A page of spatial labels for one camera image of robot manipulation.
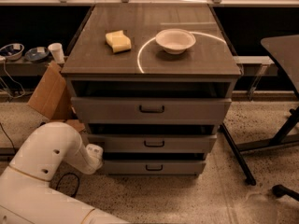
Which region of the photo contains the brown cardboard box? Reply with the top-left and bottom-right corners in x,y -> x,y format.
27,62 -> 85,132

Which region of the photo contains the white paper cup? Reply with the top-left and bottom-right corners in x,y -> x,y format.
48,43 -> 64,63

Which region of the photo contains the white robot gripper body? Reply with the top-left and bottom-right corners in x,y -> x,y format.
86,144 -> 103,170

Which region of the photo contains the black floor cable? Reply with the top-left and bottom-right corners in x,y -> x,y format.
0,121 -> 81,198

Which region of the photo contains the blue bowl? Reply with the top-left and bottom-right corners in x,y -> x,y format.
0,43 -> 24,61
25,47 -> 50,63

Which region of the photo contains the grey drawer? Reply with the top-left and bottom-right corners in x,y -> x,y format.
101,153 -> 206,175
71,97 -> 231,125
83,134 -> 217,153

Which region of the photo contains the white bowl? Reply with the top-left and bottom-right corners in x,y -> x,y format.
155,29 -> 196,55

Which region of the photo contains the blue bowl right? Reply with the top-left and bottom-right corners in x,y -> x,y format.
25,47 -> 50,63

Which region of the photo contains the blue bowl left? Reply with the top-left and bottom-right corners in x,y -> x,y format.
0,43 -> 24,61

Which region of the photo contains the dark side table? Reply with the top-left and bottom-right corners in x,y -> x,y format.
238,35 -> 299,151

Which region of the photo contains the white cable left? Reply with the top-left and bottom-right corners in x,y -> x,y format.
0,58 -> 26,100

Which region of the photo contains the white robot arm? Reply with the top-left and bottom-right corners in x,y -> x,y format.
0,122 -> 127,224

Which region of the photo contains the black right stand leg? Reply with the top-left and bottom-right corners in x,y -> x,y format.
221,123 -> 256,186

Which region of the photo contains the grey drawer cabinet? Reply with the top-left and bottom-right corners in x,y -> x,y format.
61,3 -> 242,170

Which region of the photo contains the black chair caster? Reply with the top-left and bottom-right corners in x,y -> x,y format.
272,185 -> 299,202

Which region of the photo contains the yellow sponge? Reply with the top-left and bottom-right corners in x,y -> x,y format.
106,30 -> 132,53

